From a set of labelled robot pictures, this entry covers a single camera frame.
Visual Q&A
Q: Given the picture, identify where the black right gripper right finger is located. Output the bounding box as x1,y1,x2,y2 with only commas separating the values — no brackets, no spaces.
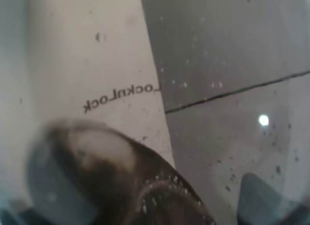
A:
236,173,310,225

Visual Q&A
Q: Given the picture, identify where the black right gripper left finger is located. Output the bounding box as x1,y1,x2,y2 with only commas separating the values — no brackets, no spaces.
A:
0,139,99,225

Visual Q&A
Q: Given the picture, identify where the smoky translucent water bottle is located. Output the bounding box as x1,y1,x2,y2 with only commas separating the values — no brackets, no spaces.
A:
0,0,310,225

